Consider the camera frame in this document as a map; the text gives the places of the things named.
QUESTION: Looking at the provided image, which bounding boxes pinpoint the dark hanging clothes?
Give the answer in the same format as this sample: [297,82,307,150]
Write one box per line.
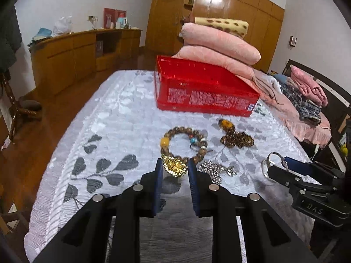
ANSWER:
[0,6,22,73]

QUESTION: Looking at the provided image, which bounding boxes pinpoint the giraffe-pattern folded blanket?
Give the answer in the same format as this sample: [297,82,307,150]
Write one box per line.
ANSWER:
[194,17,249,39]

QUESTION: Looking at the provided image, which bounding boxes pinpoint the long wooden sideboard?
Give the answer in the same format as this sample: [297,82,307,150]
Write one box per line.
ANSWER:
[29,28,141,98]

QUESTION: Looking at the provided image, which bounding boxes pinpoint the dark wooden headboard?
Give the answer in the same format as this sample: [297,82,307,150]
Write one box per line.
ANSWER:
[283,59,350,152]

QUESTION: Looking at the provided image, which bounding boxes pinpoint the gold pendant charm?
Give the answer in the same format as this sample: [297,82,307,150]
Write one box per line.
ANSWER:
[161,155,187,178]

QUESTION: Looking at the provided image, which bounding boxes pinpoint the plaid folded clothes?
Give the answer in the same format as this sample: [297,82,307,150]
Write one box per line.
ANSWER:
[281,84,321,126]

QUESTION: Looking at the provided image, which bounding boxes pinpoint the lower pink folded quilt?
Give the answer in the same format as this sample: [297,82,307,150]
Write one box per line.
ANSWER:
[172,45,254,80]

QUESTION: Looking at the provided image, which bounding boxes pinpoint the white plastic bag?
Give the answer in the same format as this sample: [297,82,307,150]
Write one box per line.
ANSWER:
[52,16,73,37]

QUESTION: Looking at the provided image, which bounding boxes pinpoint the blue cloth on sideboard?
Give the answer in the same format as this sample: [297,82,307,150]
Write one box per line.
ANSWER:
[28,27,52,47]

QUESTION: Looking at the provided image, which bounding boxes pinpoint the silver chain necklace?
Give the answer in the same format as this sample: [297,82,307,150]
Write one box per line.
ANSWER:
[197,160,239,185]

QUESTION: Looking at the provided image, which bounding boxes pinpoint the wall power socket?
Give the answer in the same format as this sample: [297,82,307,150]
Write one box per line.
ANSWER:
[88,16,98,22]

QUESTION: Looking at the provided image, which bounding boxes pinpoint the red picture frame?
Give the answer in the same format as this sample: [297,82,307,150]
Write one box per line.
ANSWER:
[103,8,127,29]

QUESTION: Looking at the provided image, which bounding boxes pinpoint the pink folded towel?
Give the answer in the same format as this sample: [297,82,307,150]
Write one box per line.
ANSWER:
[290,65,328,107]

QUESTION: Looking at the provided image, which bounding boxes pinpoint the silver bangle bracelets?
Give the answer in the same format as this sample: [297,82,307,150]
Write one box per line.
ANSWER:
[260,151,289,183]

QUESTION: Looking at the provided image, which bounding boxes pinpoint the white kettle red lid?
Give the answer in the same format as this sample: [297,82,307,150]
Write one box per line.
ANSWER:
[115,12,128,29]

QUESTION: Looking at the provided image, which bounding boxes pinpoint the white leaf-pattern bedspread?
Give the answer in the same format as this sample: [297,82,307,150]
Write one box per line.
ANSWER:
[24,70,314,262]

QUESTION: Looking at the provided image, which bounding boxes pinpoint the amber bead necklace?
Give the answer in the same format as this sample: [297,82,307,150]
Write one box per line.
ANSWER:
[218,118,255,149]

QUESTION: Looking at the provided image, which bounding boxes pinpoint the pink folded quilt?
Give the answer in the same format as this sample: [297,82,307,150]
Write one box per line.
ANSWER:
[181,23,261,65]
[172,45,254,80]

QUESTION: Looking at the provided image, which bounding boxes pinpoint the upper pink folded quilt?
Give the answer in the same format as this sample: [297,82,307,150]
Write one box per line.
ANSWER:
[181,23,261,65]

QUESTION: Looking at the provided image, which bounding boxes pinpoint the wooden wardrobe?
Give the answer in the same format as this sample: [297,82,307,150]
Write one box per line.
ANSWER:
[145,0,286,73]

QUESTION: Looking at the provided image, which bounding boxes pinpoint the wall switch panel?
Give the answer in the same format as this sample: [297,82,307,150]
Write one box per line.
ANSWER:
[288,36,297,47]

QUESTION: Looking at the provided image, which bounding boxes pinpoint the brown wooden bead bracelet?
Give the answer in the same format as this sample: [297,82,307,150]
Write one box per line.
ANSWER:
[159,126,213,166]

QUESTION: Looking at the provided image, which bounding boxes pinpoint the pink bed sheet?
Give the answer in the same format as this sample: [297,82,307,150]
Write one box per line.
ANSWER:
[239,69,331,148]

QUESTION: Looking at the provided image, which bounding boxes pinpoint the wooden coat stand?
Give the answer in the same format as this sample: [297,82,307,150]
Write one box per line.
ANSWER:
[1,70,42,142]

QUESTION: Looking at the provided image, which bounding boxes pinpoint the red plastic box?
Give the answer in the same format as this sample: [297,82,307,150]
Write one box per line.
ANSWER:
[154,55,259,117]

